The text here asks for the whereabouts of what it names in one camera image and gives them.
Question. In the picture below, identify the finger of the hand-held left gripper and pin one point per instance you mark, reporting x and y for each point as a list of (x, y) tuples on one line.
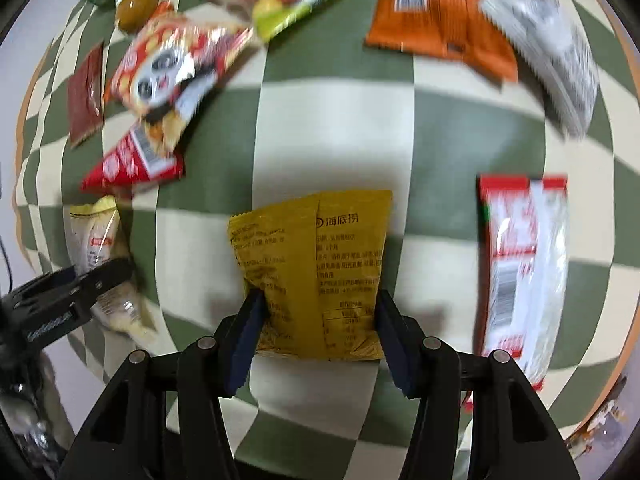
[(105, 275)]

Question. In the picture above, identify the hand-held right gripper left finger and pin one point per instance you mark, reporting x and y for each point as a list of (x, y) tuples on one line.
[(245, 342)]

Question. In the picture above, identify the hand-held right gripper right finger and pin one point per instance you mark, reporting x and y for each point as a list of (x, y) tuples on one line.
[(397, 347)]

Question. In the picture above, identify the pale yellow white snack packet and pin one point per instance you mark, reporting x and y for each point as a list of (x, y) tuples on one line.
[(95, 230)]

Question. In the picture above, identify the golden round snack clear wrapper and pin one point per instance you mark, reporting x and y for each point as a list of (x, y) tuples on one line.
[(135, 5)]

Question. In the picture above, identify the grey white snack packet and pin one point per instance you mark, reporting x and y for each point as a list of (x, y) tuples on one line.
[(560, 60)]

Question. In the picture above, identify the red triangular snack packet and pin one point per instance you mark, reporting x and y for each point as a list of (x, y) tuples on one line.
[(125, 165)]

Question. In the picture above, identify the red and white snack packet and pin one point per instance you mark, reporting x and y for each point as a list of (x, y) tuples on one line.
[(510, 240)]

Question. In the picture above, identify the brown sachet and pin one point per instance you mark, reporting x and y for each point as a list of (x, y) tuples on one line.
[(85, 100)]

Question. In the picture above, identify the red panda print snack packet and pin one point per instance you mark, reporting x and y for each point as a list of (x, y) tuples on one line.
[(160, 70)]

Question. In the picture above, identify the green white checkered cloth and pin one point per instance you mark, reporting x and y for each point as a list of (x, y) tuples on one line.
[(350, 135)]

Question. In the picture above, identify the orange snack packet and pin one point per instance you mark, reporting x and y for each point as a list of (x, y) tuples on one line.
[(430, 25)]

